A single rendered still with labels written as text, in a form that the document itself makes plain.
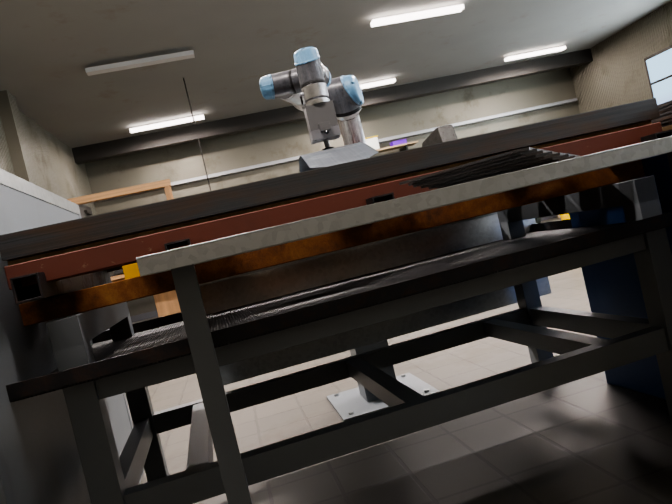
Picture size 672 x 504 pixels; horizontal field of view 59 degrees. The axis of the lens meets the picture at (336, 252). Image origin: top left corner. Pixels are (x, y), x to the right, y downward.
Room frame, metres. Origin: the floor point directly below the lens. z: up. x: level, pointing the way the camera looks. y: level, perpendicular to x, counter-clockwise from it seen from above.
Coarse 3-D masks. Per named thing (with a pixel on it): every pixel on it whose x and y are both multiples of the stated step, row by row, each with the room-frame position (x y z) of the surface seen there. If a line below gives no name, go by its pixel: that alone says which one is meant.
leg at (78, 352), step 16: (64, 320) 1.19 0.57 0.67; (80, 320) 1.21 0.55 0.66; (64, 336) 1.19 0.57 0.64; (64, 352) 1.19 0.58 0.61; (80, 352) 1.19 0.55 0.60; (64, 368) 1.19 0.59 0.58; (80, 384) 1.19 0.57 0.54; (80, 400) 1.19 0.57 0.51; (96, 400) 1.19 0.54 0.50; (80, 416) 1.19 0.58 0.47; (96, 416) 1.19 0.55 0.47; (80, 432) 1.19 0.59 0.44; (96, 432) 1.19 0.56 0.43; (112, 432) 1.25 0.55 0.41; (80, 448) 1.18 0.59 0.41; (96, 448) 1.19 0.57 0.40; (112, 448) 1.21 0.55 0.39; (96, 464) 1.19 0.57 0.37; (112, 464) 1.19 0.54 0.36; (96, 480) 1.19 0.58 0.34; (112, 480) 1.19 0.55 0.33; (96, 496) 1.19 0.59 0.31; (112, 496) 1.19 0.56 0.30
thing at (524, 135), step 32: (512, 128) 1.41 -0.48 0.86; (544, 128) 1.43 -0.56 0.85; (576, 128) 1.45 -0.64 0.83; (608, 128) 1.47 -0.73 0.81; (384, 160) 1.34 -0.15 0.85; (416, 160) 1.36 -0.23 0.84; (448, 160) 1.37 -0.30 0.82; (224, 192) 1.26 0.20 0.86; (256, 192) 1.28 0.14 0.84; (288, 192) 1.29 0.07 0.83; (64, 224) 1.19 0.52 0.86; (96, 224) 1.21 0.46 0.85; (128, 224) 1.22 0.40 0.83; (160, 224) 1.23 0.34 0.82
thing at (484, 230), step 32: (480, 224) 2.23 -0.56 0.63; (352, 256) 2.12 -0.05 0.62; (384, 256) 2.15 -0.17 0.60; (416, 256) 2.17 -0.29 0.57; (224, 288) 2.02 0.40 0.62; (256, 288) 2.04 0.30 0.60; (288, 288) 2.07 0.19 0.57; (512, 288) 2.25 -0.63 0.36; (544, 288) 2.27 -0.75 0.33; (416, 320) 2.16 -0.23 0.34; (448, 320) 2.19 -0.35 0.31; (288, 352) 2.06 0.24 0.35; (320, 352) 2.08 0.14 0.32; (224, 384) 2.01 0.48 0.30
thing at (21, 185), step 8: (0, 168) 1.41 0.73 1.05; (0, 176) 1.39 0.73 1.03; (8, 176) 1.46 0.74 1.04; (16, 176) 1.52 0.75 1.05; (8, 184) 1.44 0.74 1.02; (16, 184) 1.51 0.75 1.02; (24, 184) 1.58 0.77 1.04; (32, 184) 1.66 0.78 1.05; (24, 192) 1.56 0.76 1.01; (32, 192) 1.64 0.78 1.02; (40, 192) 1.73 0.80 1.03; (48, 192) 1.83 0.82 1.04; (48, 200) 1.80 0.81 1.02; (56, 200) 1.91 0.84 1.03; (64, 200) 2.03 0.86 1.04; (64, 208) 2.00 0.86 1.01; (72, 208) 2.13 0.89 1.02
